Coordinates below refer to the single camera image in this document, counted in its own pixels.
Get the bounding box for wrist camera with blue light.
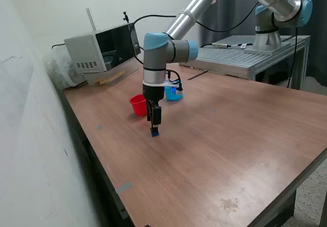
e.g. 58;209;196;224
163;80;184;95

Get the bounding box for wooden sticks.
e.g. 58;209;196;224
95;70;127;86

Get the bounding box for long grey tape strip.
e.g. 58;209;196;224
115;181;133;194

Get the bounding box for silver microwave oven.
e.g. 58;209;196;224
63;22;145;74

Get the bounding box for black camera cable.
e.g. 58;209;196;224
129;1;259;84

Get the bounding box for clear plastic box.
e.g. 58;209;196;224
82;59;140;86

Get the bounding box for white tagged cable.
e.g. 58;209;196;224
229;42;253;49

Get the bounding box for dark grey curtain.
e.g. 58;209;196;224
199;0;327;87

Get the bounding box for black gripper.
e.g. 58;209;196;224
142;84;166;132

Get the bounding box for thin white rod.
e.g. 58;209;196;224
86;7;97;32

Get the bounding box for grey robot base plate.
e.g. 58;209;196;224
244;41;292;55

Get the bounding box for clear plastic bag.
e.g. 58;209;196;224
44;50;87;91

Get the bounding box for blue plastic cup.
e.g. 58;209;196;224
165;83;184;102

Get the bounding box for grey metal robot stand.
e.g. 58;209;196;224
178;34;311;91

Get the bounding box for red plastic cup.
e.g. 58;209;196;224
129;94;149;117

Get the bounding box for black hanging cable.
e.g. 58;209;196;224
286;26;299;88

